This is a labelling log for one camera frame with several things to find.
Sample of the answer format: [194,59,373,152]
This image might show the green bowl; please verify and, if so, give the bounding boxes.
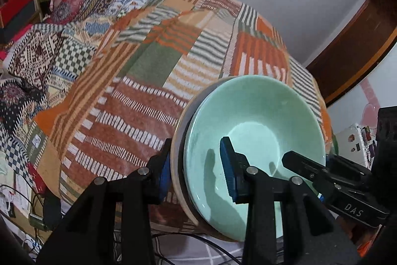
[183,75,326,241]

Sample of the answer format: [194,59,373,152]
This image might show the pink bowl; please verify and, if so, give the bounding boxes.
[169,77,233,233]

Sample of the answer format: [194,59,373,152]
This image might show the striped patchwork blanket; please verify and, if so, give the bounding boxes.
[34,0,332,203]

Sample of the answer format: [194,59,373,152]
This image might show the patterned quilt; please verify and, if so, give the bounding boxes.
[1,0,150,188]

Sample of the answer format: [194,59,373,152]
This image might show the red box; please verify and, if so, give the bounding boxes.
[0,0,34,28]

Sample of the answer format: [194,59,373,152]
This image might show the wooden door frame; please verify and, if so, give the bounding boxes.
[307,0,396,106]

